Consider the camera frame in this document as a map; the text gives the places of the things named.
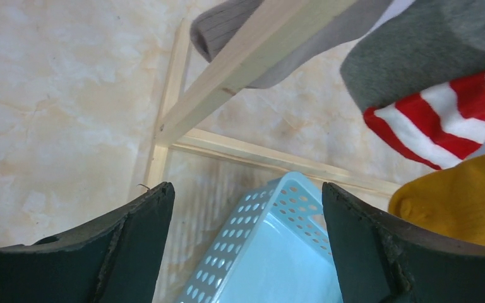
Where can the mustard yellow sock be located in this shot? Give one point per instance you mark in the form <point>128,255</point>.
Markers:
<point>449,202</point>

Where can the grey striped-cuff sock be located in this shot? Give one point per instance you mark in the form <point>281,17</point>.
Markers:
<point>257,44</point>

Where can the red white striped sock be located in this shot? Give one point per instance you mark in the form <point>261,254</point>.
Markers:
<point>439,126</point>

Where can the blue plastic basket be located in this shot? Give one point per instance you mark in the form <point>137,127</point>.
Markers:
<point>274,247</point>

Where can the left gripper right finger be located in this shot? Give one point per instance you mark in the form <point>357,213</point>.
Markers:
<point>382,258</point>

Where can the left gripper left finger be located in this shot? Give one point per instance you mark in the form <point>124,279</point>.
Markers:
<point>113,258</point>

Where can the wooden clothes rack frame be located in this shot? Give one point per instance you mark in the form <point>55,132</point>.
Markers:
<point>181,110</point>

